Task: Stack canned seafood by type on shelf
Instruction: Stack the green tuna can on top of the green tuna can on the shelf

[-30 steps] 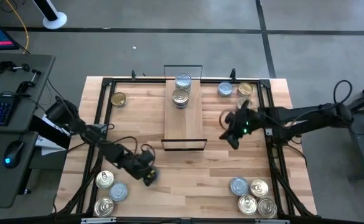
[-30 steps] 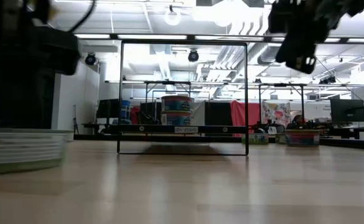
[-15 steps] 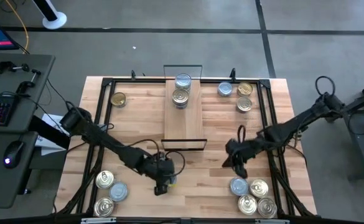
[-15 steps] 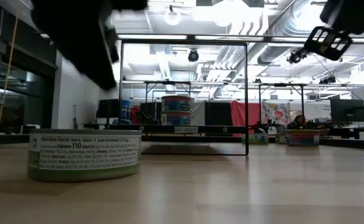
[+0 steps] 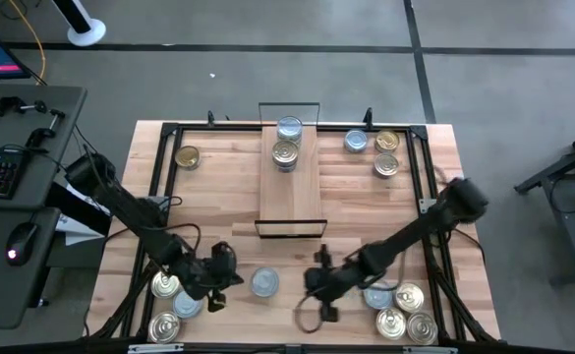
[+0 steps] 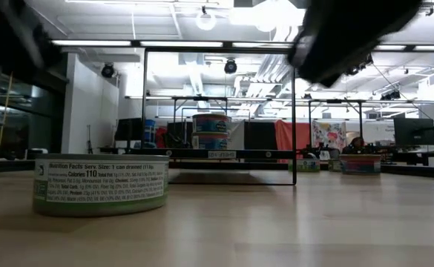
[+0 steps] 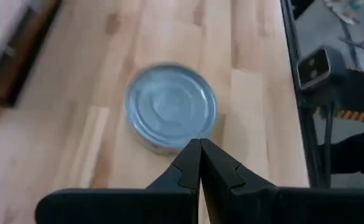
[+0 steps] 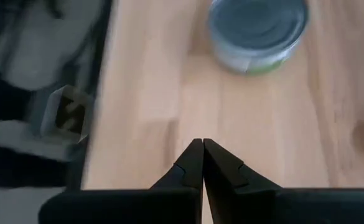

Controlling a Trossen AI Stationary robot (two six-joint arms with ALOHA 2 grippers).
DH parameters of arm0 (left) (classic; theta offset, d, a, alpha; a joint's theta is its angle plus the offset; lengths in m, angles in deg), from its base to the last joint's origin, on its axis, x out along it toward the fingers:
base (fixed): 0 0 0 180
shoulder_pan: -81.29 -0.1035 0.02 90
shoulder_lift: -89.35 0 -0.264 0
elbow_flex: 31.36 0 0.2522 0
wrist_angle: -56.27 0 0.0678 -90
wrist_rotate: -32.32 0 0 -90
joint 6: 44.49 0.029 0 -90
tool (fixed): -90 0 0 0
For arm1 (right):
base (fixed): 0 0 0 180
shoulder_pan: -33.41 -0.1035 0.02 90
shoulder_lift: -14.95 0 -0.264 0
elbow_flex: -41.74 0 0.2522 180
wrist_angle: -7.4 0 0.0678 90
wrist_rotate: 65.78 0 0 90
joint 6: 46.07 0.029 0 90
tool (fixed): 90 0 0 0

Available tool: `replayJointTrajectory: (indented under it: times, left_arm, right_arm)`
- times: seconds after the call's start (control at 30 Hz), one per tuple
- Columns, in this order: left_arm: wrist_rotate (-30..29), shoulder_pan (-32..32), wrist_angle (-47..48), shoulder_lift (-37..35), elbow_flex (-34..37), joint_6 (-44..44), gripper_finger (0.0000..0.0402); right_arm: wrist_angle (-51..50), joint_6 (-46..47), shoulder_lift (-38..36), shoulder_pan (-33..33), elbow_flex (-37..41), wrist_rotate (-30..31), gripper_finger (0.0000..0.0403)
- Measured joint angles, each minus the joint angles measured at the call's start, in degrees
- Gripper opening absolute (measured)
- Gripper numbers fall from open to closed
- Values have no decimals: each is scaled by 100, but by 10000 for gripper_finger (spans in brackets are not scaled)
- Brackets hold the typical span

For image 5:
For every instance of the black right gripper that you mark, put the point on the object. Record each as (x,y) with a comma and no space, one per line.
(333,282)

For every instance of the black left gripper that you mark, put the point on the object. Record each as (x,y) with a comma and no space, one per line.
(208,275)

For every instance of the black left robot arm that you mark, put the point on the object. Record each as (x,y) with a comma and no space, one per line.
(130,211)

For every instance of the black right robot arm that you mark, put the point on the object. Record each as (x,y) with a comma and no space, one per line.
(415,229)

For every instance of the deep gold seafood can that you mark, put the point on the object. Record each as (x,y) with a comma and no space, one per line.
(188,157)

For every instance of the white paper sheet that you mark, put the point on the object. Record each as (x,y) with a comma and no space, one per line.
(73,235)

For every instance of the black computer mouse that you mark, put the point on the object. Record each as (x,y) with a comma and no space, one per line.
(21,243)

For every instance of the dark grey computer desk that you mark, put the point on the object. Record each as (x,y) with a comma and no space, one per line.
(2,295)

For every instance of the black desk clamp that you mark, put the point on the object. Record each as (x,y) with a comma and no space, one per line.
(9,104)
(41,134)

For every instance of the black equipment stand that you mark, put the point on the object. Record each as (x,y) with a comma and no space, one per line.
(574,231)

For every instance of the white pole stand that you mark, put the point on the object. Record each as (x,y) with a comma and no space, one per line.
(86,32)

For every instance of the grey metal bracket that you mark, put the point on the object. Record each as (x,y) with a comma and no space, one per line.
(155,348)
(429,350)

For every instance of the wooden shelf with black frame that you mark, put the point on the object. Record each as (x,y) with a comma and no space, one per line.
(289,196)

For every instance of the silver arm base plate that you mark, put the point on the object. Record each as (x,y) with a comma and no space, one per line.
(155,200)
(427,204)

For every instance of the black aluminium table frame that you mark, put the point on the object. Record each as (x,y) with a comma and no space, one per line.
(168,129)

